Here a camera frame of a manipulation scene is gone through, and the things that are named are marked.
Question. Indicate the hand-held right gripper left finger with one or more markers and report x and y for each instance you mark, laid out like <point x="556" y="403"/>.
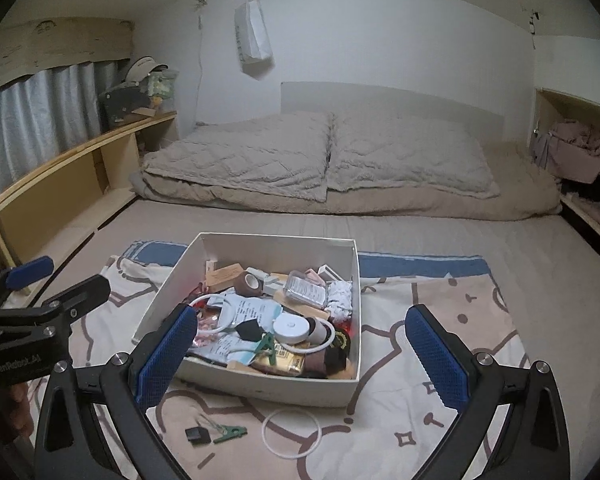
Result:
<point x="167" y="355"/>

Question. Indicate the hanging white bag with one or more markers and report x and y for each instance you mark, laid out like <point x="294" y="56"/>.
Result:
<point x="252" y="35"/>

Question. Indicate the dark bag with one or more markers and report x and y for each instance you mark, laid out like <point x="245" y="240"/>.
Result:
<point x="122" y="102"/>

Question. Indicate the black pouch with gold print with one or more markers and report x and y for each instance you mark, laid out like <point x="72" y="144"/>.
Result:
<point x="340" y="345"/>

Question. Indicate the weathered wooden board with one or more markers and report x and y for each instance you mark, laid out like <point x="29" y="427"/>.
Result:
<point x="55" y="45"/>

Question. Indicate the grey curtain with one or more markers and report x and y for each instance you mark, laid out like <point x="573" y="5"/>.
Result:
<point x="30" y="120"/>

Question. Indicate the wooden bedside shelf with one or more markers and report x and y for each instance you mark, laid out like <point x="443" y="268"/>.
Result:
<point x="45" y="185"/>

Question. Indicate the clear plastic packet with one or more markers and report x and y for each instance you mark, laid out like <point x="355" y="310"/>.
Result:
<point x="305" y="290"/>

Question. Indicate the green packet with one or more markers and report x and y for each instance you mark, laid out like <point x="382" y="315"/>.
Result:
<point x="161" y="85"/>

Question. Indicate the brown tape roll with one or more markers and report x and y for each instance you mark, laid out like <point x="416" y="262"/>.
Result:
<point x="237" y="287"/>

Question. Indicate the small black cube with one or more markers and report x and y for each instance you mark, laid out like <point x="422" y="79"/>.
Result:
<point x="197" y="436"/>

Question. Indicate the wooden wall cubby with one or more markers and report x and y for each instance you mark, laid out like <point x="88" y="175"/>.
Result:
<point x="542" y="110"/>

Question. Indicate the small white box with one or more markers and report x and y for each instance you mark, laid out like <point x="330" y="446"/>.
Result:
<point x="330" y="271"/>

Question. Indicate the pink clothes pile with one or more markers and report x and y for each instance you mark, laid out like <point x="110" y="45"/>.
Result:
<point x="580" y="150"/>

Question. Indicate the white blue paper packet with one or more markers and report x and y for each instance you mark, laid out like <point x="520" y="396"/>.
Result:
<point x="252" y="310"/>
<point x="230" y="350"/>

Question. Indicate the brown cardboard piece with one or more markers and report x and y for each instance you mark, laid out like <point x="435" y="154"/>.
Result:
<point x="220" y="276"/>

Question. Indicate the white shoe box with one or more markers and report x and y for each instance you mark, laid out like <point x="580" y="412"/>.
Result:
<point x="280" y="252"/>

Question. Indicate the small white stick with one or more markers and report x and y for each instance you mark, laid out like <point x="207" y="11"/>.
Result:
<point x="207" y="460"/>

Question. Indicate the white tape roll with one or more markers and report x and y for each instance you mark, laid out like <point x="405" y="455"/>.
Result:
<point x="319" y="331"/>

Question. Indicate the green plastic clip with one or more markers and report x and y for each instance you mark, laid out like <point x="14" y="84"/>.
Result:
<point x="227" y="434"/>
<point x="266" y="344"/>

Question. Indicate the printed bear blanket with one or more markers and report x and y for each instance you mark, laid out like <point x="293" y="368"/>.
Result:
<point x="380" y="410"/>

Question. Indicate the white crumpled cloth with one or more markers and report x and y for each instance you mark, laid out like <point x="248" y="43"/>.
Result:
<point x="340" y="297"/>

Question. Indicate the black triangular piece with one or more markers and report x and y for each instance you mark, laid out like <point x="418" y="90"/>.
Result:
<point x="247" y="330"/>

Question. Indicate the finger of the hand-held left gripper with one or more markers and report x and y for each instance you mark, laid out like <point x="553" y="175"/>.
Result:
<point x="85" y="292"/>
<point x="30" y="271"/>

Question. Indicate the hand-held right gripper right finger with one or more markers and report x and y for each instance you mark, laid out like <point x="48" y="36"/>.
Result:
<point x="437" y="360"/>

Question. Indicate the white round device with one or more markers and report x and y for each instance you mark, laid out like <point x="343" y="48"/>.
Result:
<point x="290" y="330"/>

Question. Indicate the wall hook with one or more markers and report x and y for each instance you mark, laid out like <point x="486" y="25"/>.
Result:
<point x="532" y="22"/>

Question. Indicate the gold foil packet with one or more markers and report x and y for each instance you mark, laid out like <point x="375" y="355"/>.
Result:
<point x="285" y="361"/>

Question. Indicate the person's left hand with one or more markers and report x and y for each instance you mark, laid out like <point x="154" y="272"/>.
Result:
<point x="20" y="410"/>

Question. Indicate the white cap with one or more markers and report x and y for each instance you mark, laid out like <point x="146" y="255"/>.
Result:
<point x="140" y="67"/>

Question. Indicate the beige mattress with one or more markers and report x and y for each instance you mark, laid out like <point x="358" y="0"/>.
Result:
<point x="330" y="225"/>

